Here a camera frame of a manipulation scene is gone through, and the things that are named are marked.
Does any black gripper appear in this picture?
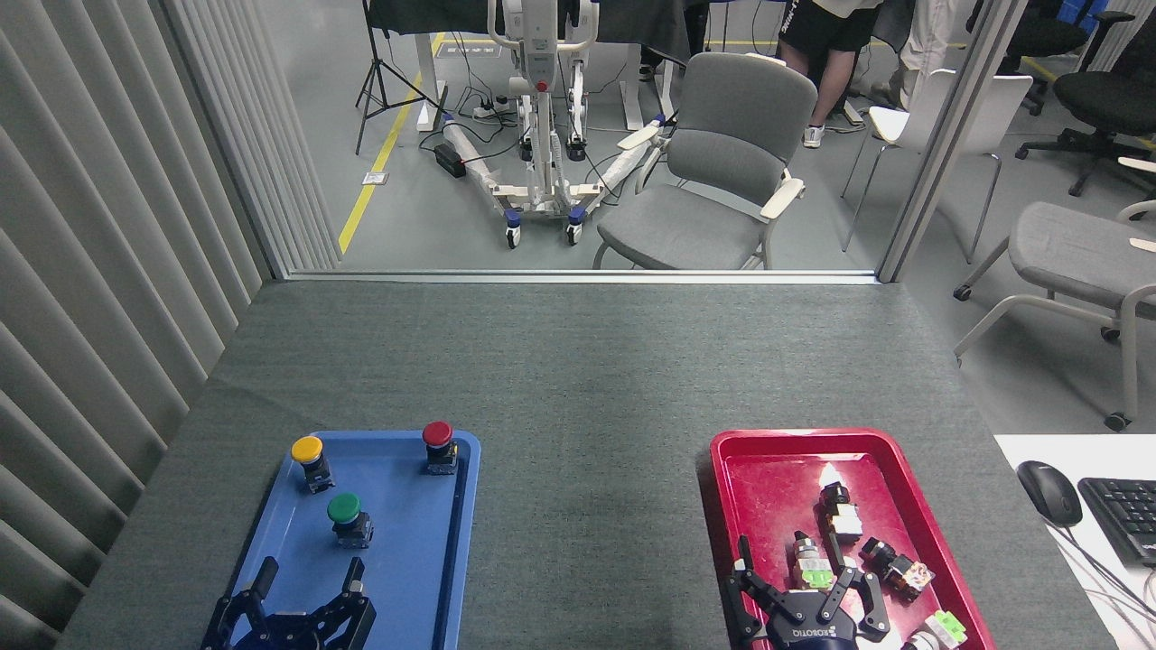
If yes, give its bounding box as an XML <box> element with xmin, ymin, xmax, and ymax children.
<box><xmin>722</xmin><ymin>535</ymin><xmax>891</xmax><ymax>650</ymax></box>
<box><xmin>200</xmin><ymin>557</ymin><xmax>378</xmax><ymax>650</ymax></box>

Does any green push button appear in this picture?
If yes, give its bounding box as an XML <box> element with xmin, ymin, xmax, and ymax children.
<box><xmin>326</xmin><ymin>492</ymin><xmax>375</xmax><ymax>550</ymax></box>

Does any yellow push button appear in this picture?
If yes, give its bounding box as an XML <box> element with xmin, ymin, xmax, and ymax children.
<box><xmin>291</xmin><ymin>436</ymin><xmax>336</xmax><ymax>495</ymax></box>

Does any red push button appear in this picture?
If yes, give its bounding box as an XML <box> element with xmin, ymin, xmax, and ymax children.
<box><xmin>422</xmin><ymin>421</ymin><xmax>459</xmax><ymax>476</ymax></box>

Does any red plastic tray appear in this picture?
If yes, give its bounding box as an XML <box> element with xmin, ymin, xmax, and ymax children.
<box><xmin>710</xmin><ymin>428</ymin><xmax>997</xmax><ymax>650</ymax></box>

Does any blue plastic tray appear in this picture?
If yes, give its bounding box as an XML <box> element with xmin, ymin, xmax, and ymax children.
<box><xmin>210</xmin><ymin>430</ymin><xmax>481</xmax><ymax>650</ymax></box>

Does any black computer mouse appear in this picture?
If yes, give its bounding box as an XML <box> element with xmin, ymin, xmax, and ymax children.
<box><xmin>1017</xmin><ymin>460</ymin><xmax>1084</xmax><ymax>528</ymax></box>

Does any white desk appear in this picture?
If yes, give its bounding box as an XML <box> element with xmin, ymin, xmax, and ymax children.
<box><xmin>993</xmin><ymin>434</ymin><xmax>1156</xmax><ymax>650</ymax></box>

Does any black keyboard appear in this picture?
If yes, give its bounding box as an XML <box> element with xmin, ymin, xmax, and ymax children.
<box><xmin>1077</xmin><ymin>477</ymin><xmax>1156</xmax><ymax>568</ymax></box>

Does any grey ribbed partition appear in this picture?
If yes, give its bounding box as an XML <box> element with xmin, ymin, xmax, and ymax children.
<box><xmin>0</xmin><ymin>0</ymin><xmax>342</xmax><ymax>650</ymax></box>

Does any grey armchair with cream armrests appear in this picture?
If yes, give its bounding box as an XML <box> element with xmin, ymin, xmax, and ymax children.
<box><xmin>592</xmin><ymin>51</ymin><xmax>819</xmax><ymax>271</ymax></box>

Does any white plastic chair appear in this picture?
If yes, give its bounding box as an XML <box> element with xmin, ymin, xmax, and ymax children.
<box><xmin>842</xmin><ymin>69</ymin><xmax>1034</xmax><ymax>265</ymax></box>

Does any black tripod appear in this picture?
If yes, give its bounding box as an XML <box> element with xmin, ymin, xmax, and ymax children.
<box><xmin>355</xmin><ymin>0</ymin><xmax>448</xmax><ymax>156</ymax></box>

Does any person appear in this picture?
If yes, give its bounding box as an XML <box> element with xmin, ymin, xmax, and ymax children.
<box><xmin>872</xmin><ymin>0</ymin><xmax>960</xmax><ymax>111</ymax></box>
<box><xmin>777</xmin><ymin>0</ymin><xmax>886</xmax><ymax>149</ymax></box>

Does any white wheeled lift stand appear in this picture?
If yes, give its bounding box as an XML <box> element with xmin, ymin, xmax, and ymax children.
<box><xmin>441</xmin><ymin>0</ymin><xmax>669</xmax><ymax>249</ymax></box>

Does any black office chair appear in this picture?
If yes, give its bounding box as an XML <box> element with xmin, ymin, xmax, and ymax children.
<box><xmin>965</xmin><ymin>0</ymin><xmax>1092</xmax><ymax>116</ymax></box>
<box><xmin>1015</xmin><ymin>11</ymin><xmax>1156</xmax><ymax>198</ymax></box>

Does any silver switch with green base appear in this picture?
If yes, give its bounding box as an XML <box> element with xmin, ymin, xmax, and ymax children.
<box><xmin>792</xmin><ymin>531</ymin><xmax>837</xmax><ymax>592</ymax></box>

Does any black switch with white block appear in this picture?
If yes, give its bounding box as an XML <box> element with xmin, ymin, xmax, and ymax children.
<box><xmin>817</xmin><ymin>482</ymin><xmax>864</xmax><ymax>543</ymax></box>

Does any black switch with orange block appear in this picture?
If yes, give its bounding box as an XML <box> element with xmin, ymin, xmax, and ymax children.
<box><xmin>860</xmin><ymin>537</ymin><xmax>936</xmax><ymax>602</ymax></box>

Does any white switch with green block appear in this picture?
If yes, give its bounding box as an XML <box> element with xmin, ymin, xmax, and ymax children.
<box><xmin>902</xmin><ymin>610</ymin><xmax>969</xmax><ymax>650</ymax></box>

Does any grey chair with pale frame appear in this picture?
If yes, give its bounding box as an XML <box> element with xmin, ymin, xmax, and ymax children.
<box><xmin>953</xmin><ymin>158</ymin><xmax>1156</xmax><ymax>432</ymax></box>

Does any silver frame post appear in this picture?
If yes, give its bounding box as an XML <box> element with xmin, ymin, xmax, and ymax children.
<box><xmin>878</xmin><ymin>0</ymin><xmax>1030</xmax><ymax>283</ymax></box>

